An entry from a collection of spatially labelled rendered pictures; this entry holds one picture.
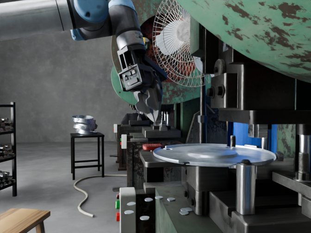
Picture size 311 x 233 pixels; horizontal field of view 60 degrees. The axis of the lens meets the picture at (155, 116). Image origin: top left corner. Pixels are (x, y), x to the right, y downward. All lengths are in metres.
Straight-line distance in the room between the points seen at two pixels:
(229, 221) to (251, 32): 0.36
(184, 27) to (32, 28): 0.96
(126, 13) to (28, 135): 6.92
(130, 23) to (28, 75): 6.88
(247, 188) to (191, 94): 1.55
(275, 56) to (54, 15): 0.47
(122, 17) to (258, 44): 0.52
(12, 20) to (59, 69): 6.79
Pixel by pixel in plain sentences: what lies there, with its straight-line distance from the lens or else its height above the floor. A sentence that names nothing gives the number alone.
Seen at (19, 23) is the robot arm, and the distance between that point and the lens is 0.67.
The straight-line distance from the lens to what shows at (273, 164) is 0.67.
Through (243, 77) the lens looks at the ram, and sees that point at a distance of 0.63.
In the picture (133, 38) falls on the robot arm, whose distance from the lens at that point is 0.77.
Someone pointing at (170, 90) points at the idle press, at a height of 1.02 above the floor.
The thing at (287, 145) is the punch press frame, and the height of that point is 0.78.
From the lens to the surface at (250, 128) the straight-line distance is 0.72.
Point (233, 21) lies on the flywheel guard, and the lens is 0.33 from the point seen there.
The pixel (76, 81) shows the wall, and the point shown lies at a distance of 7.34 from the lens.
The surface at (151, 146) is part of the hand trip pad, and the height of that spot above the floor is 0.76.
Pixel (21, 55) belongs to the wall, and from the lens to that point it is 7.72.
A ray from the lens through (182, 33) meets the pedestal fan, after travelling 1.49.
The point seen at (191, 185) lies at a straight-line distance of 0.68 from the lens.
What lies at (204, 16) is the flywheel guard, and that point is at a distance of 0.36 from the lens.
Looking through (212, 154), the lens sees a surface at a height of 0.79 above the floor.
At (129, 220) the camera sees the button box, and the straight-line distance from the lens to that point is 0.91.
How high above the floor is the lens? 0.90
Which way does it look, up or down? 2 degrees down
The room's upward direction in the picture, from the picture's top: straight up
